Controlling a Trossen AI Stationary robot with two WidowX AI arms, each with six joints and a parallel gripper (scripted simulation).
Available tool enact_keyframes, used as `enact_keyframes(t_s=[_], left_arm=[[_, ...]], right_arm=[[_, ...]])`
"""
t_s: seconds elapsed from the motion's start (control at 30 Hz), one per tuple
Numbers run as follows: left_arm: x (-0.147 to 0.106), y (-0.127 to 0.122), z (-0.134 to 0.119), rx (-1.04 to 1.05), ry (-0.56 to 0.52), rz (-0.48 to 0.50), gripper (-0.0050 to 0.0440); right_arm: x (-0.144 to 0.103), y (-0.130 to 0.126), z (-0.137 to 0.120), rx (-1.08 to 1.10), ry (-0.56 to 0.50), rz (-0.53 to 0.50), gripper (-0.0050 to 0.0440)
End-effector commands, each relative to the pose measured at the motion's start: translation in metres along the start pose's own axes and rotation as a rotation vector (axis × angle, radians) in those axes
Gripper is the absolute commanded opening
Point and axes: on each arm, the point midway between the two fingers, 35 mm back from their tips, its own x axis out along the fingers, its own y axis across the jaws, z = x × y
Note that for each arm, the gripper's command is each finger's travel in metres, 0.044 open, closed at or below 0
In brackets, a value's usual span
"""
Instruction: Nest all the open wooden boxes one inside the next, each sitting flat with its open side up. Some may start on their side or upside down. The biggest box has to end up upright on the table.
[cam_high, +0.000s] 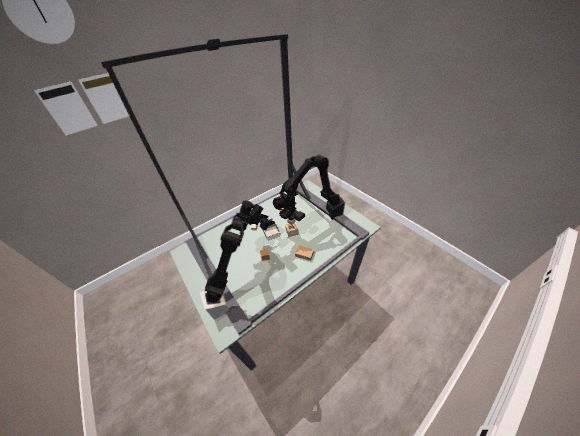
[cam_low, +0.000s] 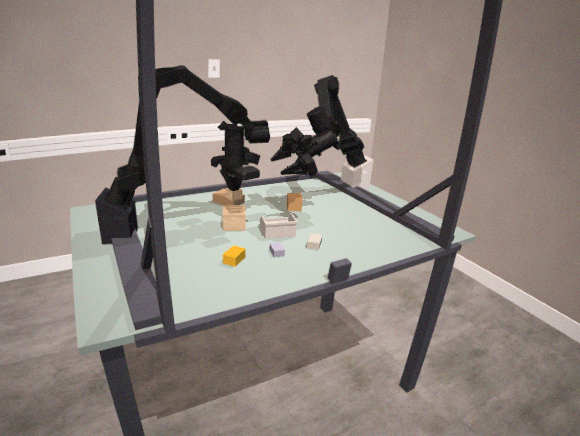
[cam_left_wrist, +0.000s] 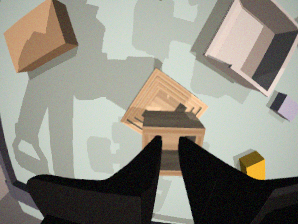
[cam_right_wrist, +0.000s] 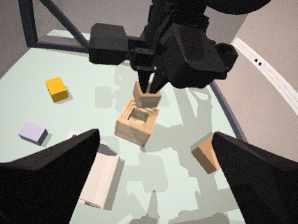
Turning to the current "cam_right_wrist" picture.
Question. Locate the yellow block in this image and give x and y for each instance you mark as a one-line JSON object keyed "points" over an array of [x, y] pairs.
{"points": [[57, 89]]}

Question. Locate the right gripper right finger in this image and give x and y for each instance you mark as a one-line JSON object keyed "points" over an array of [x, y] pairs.
{"points": [[264, 185]]}

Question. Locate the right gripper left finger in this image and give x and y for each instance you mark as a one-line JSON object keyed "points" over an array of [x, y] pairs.
{"points": [[44, 187]]}

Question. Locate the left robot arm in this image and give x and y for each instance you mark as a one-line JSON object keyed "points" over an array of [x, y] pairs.
{"points": [[192, 60]]}

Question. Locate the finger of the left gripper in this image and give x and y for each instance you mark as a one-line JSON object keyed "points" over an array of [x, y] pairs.
{"points": [[160, 77], [144, 73]]}

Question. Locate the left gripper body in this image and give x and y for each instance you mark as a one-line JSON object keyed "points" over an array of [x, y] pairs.
{"points": [[108, 43]]}

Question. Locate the white open box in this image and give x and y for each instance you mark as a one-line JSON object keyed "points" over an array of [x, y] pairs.
{"points": [[97, 185]]}

